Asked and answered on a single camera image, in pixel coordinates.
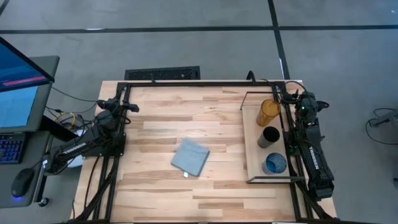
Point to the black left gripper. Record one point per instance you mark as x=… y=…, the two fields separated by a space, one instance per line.
x=116 y=105

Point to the black cup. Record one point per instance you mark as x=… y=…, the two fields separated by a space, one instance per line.
x=269 y=137

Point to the grey-framed computer monitor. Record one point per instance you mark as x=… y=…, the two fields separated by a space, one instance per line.
x=18 y=105

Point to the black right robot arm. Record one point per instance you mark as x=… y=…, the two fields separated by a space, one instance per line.
x=314 y=155

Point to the tilted blue computer screen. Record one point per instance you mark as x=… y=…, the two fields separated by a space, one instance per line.
x=18 y=68

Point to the wooden shelf with metal frame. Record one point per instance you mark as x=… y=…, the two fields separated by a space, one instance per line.
x=252 y=143

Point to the black caster wheel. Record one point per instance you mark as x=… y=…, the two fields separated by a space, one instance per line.
x=44 y=202

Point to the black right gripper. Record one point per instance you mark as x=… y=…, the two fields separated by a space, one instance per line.
x=308 y=104

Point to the blue glass cup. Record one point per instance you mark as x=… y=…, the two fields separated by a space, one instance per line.
x=275 y=163

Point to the folded grey cloth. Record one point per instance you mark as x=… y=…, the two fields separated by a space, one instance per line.
x=190 y=157

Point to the tall amber plastic cup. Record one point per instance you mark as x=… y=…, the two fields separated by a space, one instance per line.
x=268 y=112

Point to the backlit black keyboard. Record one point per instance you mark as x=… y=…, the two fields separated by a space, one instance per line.
x=11 y=149

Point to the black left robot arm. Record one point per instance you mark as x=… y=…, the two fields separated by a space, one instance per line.
x=74 y=149

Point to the black floor grille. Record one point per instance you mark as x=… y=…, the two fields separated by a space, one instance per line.
x=161 y=73

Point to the black computer mouse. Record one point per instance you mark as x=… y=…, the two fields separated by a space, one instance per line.
x=22 y=182

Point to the grey computer desk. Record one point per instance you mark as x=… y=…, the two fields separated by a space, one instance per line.
x=46 y=67

